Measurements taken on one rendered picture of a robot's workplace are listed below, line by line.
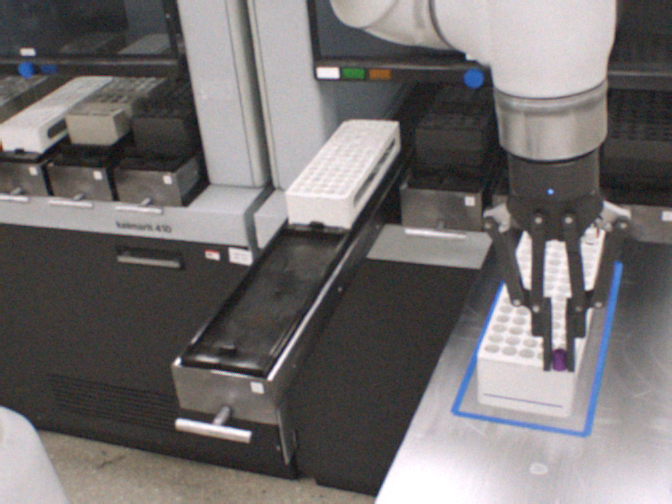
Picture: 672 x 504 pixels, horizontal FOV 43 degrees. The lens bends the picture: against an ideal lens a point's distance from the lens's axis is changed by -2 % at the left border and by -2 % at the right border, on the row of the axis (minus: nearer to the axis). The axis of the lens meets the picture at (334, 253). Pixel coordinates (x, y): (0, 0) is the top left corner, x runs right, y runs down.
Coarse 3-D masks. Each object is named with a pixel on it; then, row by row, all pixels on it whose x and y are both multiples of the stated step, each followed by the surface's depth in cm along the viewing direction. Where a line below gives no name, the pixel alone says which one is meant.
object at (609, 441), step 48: (624, 240) 118; (480, 288) 111; (624, 288) 108; (480, 336) 102; (624, 336) 99; (432, 384) 95; (576, 384) 93; (624, 384) 92; (432, 432) 89; (480, 432) 88; (528, 432) 87; (576, 432) 87; (624, 432) 86; (432, 480) 83; (480, 480) 82; (528, 480) 82; (576, 480) 81; (624, 480) 80
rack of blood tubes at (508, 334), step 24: (528, 240) 108; (600, 240) 106; (528, 264) 103; (552, 264) 104; (504, 288) 99; (528, 288) 99; (552, 288) 99; (504, 312) 97; (528, 312) 96; (552, 312) 95; (504, 336) 92; (528, 336) 92; (552, 336) 92; (480, 360) 89; (504, 360) 88; (528, 360) 88; (576, 360) 88; (480, 384) 91; (504, 384) 89; (528, 384) 88; (552, 384) 87; (528, 408) 90; (552, 408) 89
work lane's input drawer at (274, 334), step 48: (384, 192) 140; (288, 240) 130; (336, 240) 129; (240, 288) 119; (288, 288) 119; (336, 288) 121; (240, 336) 110; (288, 336) 108; (192, 384) 106; (240, 384) 103; (288, 384) 107; (240, 432) 101
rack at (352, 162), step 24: (360, 120) 152; (336, 144) 144; (360, 144) 143; (384, 144) 143; (312, 168) 138; (336, 168) 136; (360, 168) 136; (384, 168) 144; (288, 192) 130; (312, 192) 129; (336, 192) 129; (360, 192) 141; (312, 216) 130; (336, 216) 129
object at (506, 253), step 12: (492, 228) 76; (492, 240) 77; (504, 240) 76; (504, 252) 77; (504, 264) 78; (516, 264) 79; (504, 276) 78; (516, 276) 78; (516, 288) 79; (516, 300) 79
